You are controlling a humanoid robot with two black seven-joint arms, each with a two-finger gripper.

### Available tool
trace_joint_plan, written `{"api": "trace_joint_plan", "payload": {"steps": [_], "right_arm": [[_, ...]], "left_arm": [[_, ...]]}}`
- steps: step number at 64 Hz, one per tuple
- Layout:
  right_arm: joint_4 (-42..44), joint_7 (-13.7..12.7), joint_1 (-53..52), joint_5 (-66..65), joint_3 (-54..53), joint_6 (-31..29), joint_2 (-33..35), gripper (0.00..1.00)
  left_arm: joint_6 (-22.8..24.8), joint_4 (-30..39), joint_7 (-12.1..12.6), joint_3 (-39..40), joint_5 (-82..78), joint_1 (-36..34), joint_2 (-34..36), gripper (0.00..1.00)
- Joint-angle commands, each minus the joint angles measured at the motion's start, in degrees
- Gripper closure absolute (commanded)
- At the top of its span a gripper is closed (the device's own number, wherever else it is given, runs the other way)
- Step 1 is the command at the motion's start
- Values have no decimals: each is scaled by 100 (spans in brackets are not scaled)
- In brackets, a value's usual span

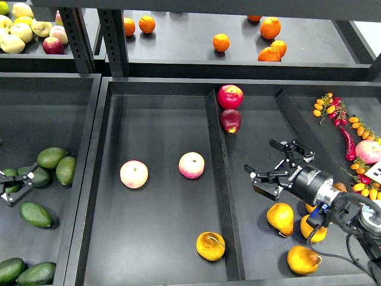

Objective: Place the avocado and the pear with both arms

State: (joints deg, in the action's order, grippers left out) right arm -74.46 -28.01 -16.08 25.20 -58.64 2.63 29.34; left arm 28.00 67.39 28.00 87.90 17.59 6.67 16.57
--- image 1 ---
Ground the red apple upper shelf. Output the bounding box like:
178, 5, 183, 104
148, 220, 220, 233
42, 36, 64, 55

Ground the black left tray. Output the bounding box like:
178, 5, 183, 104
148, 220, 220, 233
1, 73, 101, 285

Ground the green avocado far left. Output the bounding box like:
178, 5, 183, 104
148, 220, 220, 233
1, 168, 21, 194

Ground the cherry tomato bunch top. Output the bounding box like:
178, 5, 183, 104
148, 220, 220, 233
313, 92, 348, 126

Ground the black shelf post left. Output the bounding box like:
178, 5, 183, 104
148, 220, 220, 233
58, 7, 96, 73

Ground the black tray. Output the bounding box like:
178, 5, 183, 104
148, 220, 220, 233
1, 73, 101, 285
65, 77, 380, 285

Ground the large orange right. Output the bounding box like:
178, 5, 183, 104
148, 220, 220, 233
260, 17, 282, 39

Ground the white label card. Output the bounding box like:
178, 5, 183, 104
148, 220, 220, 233
365, 161, 381, 184

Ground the cherry tomato bunch bottom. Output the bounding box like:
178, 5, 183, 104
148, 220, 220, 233
341, 158, 380, 200

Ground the pink apple left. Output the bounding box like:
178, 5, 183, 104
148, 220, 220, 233
120, 160, 148, 189

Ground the yellow pear with stem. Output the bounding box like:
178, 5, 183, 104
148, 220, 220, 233
196, 231, 226, 262

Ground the green avocado bottom left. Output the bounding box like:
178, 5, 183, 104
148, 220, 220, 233
1, 257, 25, 285

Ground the green avocado top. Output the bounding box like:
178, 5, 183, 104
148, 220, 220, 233
36, 147, 68, 170

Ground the black shelf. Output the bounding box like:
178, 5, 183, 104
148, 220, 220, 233
0, 0, 102, 74
123, 10, 380, 81

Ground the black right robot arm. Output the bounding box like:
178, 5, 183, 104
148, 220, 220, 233
244, 140, 380, 285

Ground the yellow pear left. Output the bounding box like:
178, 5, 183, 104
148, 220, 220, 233
266, 203, 294, 237

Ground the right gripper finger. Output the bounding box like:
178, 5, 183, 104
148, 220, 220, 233
269, 139, 315, 173
243, 164, 289, 184

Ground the pale yellow apple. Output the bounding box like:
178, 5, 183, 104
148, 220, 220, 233
10, 23, 33, 43
1, 35, 25, 54

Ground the bright red apple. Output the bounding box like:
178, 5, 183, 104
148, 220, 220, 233
217, 85, 244, 110

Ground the green avocado middle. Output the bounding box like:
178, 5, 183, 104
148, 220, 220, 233
17, 166, 51, 188

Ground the orange right small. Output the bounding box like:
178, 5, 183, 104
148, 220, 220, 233
271, 40, 288, 57

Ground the yellow pear bottom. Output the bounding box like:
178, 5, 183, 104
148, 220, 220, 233
287, 245, 322, 275

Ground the pale yellow apple front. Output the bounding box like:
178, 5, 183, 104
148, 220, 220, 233
1, 35, 25, 54

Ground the pale yellow apple middle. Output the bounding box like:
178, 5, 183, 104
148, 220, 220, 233
10, 23, 33, 43

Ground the pink apple centre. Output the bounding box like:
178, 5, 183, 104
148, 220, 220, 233
179, 152, 205, 179

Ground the cherry tomato bunch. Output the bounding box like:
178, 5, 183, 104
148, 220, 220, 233
313, 92, 348, 126
341, 158, 380, 200

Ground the black upper left shelf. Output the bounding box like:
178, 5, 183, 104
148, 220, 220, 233
0, 0, 102, 74

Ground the orange centre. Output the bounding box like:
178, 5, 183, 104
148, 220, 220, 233
213, 33, 230, 52

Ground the pink apple right bin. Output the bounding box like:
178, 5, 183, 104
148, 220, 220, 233
355, 140, 380, 164

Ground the yellow pear middle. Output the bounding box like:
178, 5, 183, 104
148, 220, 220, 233
300, 215, 327, 243

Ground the black centre tray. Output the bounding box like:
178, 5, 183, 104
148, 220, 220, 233
65, 77, 380, 285

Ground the red chili pepper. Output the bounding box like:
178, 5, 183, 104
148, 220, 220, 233
339, 126, 356, 161

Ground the dark green avocado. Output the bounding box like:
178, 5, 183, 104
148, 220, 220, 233
19, 201, 53, 228

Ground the orange partly hidden top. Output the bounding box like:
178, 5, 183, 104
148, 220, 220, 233
247, 15, 262, 22

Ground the pale peach upper shelf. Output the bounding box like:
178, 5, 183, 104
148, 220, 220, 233
49, 25, 68, 45

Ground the orange front right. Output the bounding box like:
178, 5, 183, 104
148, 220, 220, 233
257, 46, 281, 62

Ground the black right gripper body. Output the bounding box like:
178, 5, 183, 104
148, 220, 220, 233
251, 160, 303, 200

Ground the yellow pear brown tip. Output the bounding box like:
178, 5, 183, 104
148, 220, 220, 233
305, 182, 348, 215

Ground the pink apple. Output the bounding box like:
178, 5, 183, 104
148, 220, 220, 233
179, 152, 205, 179
120, 160, 148, 189

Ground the dark red apple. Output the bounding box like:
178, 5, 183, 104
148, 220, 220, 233
220, 108, 242, 133

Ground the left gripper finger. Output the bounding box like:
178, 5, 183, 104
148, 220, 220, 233
1, 162, 39, 207

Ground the orange cherry tomato vine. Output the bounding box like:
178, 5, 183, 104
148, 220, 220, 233
349, 116, 380, 144

